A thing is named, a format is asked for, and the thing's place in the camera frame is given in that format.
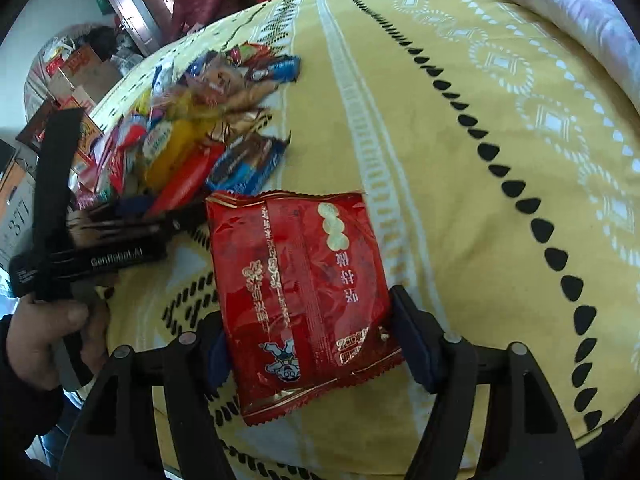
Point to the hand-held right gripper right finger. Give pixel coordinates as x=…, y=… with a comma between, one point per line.
x=416, y=340

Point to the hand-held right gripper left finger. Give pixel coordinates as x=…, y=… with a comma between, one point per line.
x=216, y=360

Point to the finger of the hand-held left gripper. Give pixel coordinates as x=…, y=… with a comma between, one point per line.
x=130, y=234
x=170, y=217

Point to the pile of assorted snacks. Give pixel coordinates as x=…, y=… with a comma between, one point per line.
x=200, y=125

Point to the large red snack packet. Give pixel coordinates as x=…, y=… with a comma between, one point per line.
x=300, y=285

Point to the person's left forearm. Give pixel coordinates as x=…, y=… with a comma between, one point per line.
x=22, y=410

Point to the person's left hand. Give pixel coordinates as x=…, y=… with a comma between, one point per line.
x=40, y=335

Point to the white printed box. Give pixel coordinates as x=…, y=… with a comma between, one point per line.
x=15, y=230

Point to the orange box with round emblem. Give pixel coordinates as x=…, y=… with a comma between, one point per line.
x=89, y=132

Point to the cardboard box with red print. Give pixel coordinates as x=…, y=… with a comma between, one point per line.
x=95, y=87
x=75, y=62

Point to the yellow patterned bed sheet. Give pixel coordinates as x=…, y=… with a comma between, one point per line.
x=450, y=160

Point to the cardboard boxes pile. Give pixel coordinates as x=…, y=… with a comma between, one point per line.
x=39, y=67

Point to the wooden door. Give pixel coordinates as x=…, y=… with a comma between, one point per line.
x=132, y=5

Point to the lavender white quilt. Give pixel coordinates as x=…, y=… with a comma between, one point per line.
x=550, y=0

